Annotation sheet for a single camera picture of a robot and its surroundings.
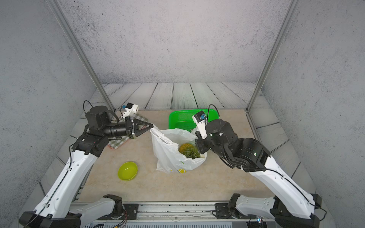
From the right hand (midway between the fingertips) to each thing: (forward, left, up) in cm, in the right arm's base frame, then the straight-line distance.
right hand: (197, 133), depth 58 cm
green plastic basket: (+43, +10, -40) cm, 60 cm away
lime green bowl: (-2, +41, -35) cm, 54 cm away
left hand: (+1, +18, +3) cm, 18 cm away
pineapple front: (+5, +4, -23) cm, 23 cm away
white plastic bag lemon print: (-1, +13, -7) cm, 15 cm away
